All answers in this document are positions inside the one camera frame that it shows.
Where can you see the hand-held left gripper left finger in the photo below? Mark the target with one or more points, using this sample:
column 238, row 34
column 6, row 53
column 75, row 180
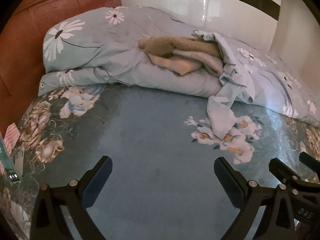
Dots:
column 98, row 180

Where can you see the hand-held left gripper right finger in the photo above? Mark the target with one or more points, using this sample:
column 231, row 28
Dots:
column 227, row 180

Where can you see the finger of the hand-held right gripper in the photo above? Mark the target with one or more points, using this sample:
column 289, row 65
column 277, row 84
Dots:
column 308, row 160
column 278, row 168

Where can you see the light blue cloth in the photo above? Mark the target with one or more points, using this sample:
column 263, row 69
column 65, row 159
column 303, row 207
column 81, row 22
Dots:
column 221, row 120

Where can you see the green box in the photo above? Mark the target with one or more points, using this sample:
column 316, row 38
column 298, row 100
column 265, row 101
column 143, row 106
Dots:
column 6, row 157

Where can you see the pink striped packet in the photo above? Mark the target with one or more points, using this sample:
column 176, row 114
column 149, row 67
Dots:
column 12, row 136

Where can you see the cream fleece blanket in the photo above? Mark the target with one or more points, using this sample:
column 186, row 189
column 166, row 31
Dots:
column 195, row 61

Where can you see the grey daisy print quilt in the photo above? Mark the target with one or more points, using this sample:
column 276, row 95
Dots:
column 120, row 55

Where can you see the brown leather headboard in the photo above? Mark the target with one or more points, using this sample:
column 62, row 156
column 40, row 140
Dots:
column 30, row 30

